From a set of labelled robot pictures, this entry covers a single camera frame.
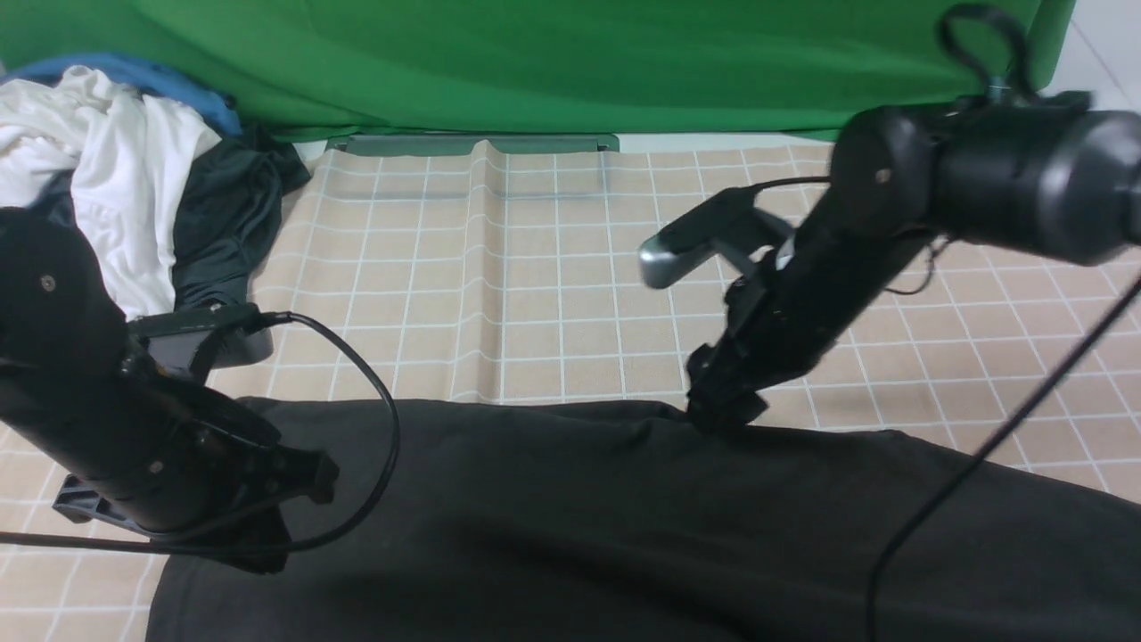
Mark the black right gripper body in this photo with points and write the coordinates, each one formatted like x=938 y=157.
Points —
x=792 y=314

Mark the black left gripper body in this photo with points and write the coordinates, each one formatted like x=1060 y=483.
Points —
x=181 y=465

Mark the dark gray long-sleeved shirt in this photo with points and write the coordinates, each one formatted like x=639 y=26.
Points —
x=617 y=521

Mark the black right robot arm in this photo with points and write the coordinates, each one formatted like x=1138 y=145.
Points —
x=1057 y=180

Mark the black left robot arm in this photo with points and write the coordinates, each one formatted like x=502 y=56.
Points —
x=72 y=330

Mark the dark teal crumpled shirt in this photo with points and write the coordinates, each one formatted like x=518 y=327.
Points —
x=228 y=219

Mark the white crumpled shirt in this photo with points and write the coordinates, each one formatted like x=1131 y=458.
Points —
x=129 y=157

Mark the green backdrop cloth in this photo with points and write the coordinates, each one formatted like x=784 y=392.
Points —
x=309 y=70

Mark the beige checkered tablecloth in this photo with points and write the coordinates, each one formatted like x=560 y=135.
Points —
x=514 y=278

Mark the green metal bar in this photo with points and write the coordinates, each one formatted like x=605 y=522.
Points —
x=461 y=144

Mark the blue crumpled garment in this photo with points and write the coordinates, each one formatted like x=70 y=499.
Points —
x=216 y=108

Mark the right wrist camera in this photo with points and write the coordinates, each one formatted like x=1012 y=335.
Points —
x=729 y=224

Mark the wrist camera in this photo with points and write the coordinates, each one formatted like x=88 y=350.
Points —
x=190 y=343
x=729 y=224

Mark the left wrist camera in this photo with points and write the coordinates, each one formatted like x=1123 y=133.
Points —
x=190 y=343

